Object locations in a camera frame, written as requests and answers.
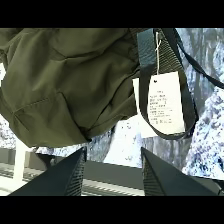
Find olive green pants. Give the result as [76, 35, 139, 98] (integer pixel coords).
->
[0, 27, 224, 149]

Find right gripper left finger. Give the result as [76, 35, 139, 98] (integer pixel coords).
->
[9, 146, 88, 197]

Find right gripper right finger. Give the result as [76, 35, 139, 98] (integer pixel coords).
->
[140, 146, 218, 197]

